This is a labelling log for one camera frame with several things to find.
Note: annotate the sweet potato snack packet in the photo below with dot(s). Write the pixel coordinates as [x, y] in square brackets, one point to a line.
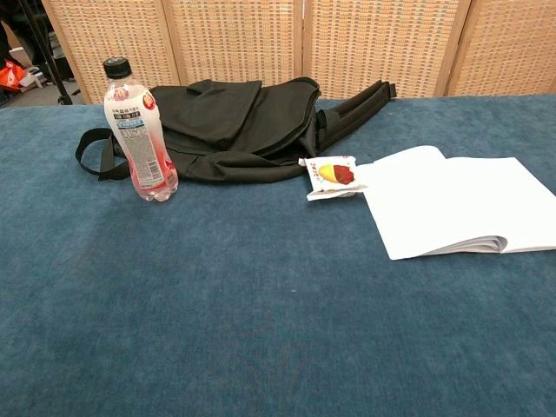
[332, 176]

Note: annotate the woven rattan folding screen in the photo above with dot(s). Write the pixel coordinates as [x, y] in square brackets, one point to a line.
[278, 43]

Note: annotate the blue table cloth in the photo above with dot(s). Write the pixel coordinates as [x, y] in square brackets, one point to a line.
[217, 304]

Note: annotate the white book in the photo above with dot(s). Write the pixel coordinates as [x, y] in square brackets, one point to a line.
[434, 204]

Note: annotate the pink drink plastic bottle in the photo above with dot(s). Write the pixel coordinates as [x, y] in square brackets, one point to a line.
[139, 143]

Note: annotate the orange bag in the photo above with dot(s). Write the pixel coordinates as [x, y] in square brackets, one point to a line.
[11, 76]

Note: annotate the black tripod stand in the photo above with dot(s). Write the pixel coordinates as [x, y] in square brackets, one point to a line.
[51, 65]

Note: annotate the black fabric backpack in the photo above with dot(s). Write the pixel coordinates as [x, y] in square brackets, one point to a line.
[234, 126]

